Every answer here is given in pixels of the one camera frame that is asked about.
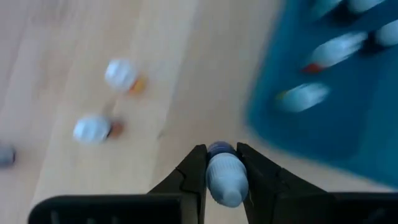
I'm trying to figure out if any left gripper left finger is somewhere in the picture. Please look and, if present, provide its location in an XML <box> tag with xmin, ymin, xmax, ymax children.
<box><xmin>147</xmin><ymin>143</ymin><xmax>208</xmax><ymax>224</ymax></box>

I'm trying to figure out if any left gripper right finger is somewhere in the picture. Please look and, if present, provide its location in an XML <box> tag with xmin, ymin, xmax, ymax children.
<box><xmin>236</xmin><ymin>142</ymin><xmax>330</xmax><ymax>224</ymax></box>

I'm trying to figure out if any small blue food colouring bottle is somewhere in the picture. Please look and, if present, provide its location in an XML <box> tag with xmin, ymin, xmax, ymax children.
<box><xmin>205</xmin><ymin>140</ymin><xmax>250</xmax><ymax>208</ymax></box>

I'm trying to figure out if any blue plastic bin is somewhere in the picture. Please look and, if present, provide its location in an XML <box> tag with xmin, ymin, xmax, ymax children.
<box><xmin>245</xmin><ymin>0</ymin><xmax>398</xmax><ymax>189</ymax></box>

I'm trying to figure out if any small yellow food colouring bottle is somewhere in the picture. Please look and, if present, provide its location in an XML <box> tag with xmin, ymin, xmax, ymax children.
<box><xmin>275</xmin><ymin>82</ymin><xmax>330</xmax><ymax>113</ymax></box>

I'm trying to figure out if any small orange food colouring bottle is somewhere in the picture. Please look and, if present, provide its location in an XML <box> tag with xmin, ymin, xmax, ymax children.
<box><xmin>72</xmin><ymin>114</ymin><xmax>125</xmax><ymax>146</ymax></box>
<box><xmin>104</xmin><ymin>58</ymin><xmax>147</xmax><ymax>96</ymax></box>

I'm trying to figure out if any small red food colouring bottle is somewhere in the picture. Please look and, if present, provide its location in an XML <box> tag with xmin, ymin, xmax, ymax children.
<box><xmin>301</xmin><ymin>30</ymin><xmax>369</xmax><ymax>75</ymax></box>

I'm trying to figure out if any small purple food colouring bottle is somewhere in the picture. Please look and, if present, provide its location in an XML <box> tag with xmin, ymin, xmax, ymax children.
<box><xmin>374</xmin><ymin>19</ymin><xmax>398</xmax><ymax>47</ymax></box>

